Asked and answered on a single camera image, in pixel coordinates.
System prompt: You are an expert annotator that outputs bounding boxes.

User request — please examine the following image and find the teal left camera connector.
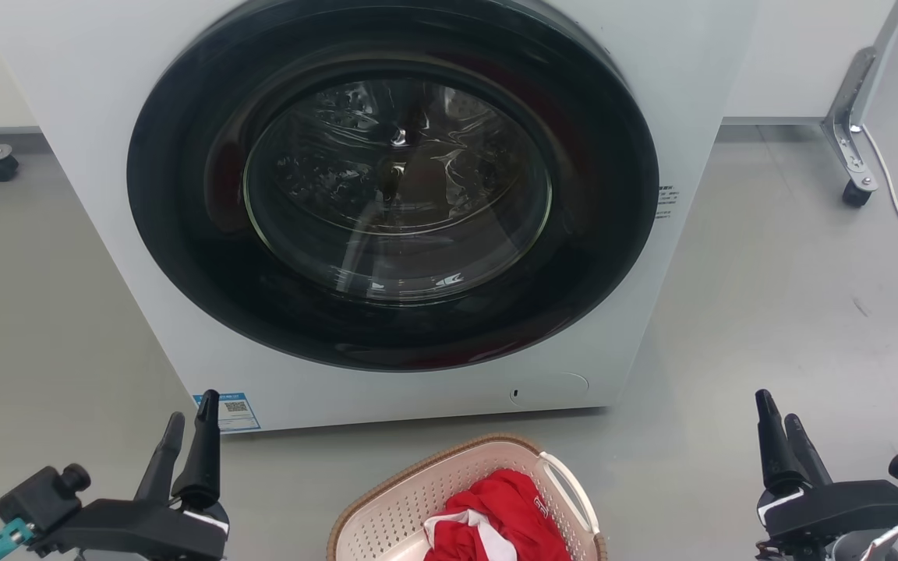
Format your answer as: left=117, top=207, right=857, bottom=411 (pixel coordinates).
left=0, top=518, right=35, bottom=561

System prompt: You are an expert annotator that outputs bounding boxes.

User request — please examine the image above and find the cream perforated laundry basket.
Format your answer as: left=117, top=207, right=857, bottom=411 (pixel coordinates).
left=327, top=433, right=608, bottom=561

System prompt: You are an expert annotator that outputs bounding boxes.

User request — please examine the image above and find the white cabinet panel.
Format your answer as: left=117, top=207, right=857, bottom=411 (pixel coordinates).
left=722, top=0, right=898, bottom=125

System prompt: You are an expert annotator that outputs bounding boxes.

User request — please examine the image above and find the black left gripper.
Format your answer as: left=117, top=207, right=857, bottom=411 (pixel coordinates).
left=32, top=389, right=230, bottom=561

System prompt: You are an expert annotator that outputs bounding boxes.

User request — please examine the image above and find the blue QR code sticker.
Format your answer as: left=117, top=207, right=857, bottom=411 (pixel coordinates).
left=192, top=392, right=261, bottom=434

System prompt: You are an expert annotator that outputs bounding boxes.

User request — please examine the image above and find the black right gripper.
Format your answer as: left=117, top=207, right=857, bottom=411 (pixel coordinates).
left=755, top=389, right=898, bottom=551

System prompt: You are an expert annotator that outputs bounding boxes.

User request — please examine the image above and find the grey metal frame leg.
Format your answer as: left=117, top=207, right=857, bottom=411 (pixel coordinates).
left=822, top=0, right=898, bottom=192

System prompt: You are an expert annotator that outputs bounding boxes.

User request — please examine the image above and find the white front-load washing machine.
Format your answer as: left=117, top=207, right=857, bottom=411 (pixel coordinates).
left=0, top=0, right=758, bottom=433

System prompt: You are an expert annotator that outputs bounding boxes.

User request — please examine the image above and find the black round washer door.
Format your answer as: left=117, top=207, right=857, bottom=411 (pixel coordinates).
left=126, top=0, right=660, bottom=372

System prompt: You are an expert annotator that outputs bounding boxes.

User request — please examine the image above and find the red and white garment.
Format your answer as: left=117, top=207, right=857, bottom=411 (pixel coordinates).
left=423, top=468, right=572, bottom=561

